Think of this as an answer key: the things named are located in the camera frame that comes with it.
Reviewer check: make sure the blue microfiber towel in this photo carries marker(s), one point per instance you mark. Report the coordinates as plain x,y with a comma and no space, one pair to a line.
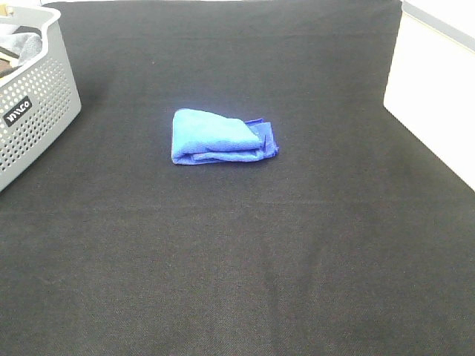
201,137

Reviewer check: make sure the black table cloth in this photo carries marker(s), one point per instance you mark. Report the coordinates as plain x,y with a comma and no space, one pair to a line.
354,240

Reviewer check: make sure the grey perforated laundry basket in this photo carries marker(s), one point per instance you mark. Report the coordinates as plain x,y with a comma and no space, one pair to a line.
40,99

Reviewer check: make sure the white plastic storage box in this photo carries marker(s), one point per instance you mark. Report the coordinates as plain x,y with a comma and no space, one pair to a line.
430,86

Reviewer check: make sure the grey towel in basket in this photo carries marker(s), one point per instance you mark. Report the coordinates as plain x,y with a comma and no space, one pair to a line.
19,48

